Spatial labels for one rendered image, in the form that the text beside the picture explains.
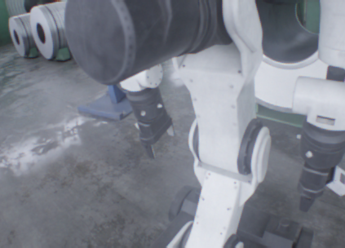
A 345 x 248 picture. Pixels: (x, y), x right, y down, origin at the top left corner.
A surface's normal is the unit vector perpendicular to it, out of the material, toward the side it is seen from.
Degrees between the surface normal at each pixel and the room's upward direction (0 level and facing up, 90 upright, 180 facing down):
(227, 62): 35
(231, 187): 60
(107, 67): 90
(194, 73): 100
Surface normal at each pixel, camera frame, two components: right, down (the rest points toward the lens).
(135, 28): 0.79, 0.14
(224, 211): -0.57, -0.04
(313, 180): -0.54, 0.62
